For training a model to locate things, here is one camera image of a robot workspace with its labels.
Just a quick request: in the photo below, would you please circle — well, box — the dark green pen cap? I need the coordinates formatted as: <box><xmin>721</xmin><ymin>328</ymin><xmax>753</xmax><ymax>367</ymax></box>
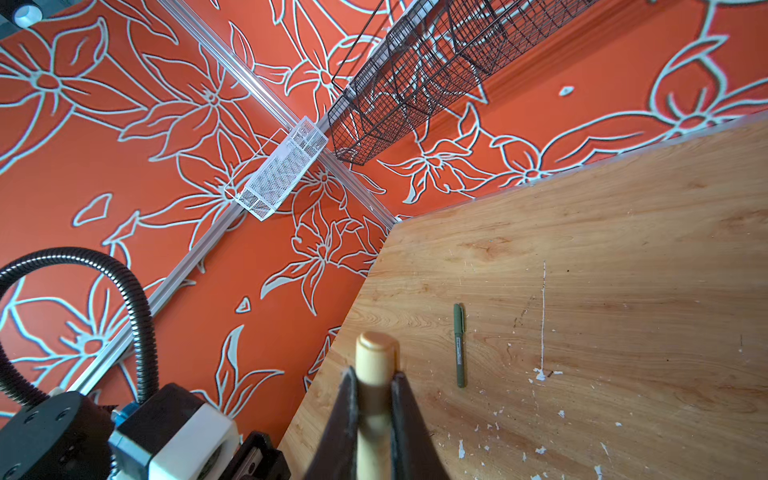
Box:
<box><xmin>453</xmin><ymin>303</ymin><xmax>466</xmax><ymax>336</ymax></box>

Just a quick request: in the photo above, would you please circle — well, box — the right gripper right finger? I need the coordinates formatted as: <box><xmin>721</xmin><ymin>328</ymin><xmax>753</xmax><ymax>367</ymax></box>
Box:
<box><xmin>390</xmin><ymin>372</ymin><xmax>449</xmax><ymax>480</ymax></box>

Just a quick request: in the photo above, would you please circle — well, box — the dark green pen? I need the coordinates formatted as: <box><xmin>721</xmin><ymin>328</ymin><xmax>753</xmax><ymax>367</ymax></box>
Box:
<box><xmin>454</xmin><ymin>315</ymin><xmax>466</xmax><ymax>388</ymax></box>

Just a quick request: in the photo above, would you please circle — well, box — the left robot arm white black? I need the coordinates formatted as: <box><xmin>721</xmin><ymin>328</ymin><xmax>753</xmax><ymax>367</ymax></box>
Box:
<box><xmin>1</xmin><ymin>384</ymin><xmax>291</xmax><ymax>479</ymax></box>

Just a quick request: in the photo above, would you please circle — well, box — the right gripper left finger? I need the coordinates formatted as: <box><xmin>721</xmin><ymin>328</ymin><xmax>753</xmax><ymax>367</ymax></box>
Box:
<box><xmin>304</xmin><ymin>367</ymin><xmax>359</xmax><ymax>480</ymax></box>

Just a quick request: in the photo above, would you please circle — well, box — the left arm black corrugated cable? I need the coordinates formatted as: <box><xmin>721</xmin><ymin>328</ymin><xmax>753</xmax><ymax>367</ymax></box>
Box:
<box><xmin>0</xmin><ymin>247</ymin><xmax>160</xmax><ymax>409</ymax></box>

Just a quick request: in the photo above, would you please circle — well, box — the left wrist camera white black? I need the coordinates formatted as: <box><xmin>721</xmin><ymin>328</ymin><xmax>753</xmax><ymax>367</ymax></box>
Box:
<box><xmin>108</xmin><ymin>383</ymin><xmax>240</xmax><ymax>479</ymax></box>

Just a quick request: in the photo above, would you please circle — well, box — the beige pen cap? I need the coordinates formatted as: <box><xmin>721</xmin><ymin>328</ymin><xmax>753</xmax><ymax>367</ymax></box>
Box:
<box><xmin>354</xmin><ymin>331</ymin><xmax>399</xmax><ymax>479</ymax></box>

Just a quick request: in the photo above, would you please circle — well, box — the white mesh basket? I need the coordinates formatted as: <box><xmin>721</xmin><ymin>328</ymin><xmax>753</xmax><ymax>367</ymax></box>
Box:
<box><xmin>234</xmin><ymin>117</ymin><xmax>328</xmax><ymax>221</ymax></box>

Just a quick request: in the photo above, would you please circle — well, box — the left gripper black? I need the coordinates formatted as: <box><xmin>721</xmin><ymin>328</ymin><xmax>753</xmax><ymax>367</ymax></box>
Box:
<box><xmin>219</xmin><ymin>431</ymin><xmax>291</xmax><ymax>480</ymax></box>

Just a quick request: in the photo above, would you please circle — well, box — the black wire basket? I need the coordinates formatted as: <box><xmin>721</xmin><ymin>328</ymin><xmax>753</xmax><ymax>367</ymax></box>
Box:
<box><xmin>327</xmin><ymin>0</ymin><xmax>592</xmax><ymax>165</ymax></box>

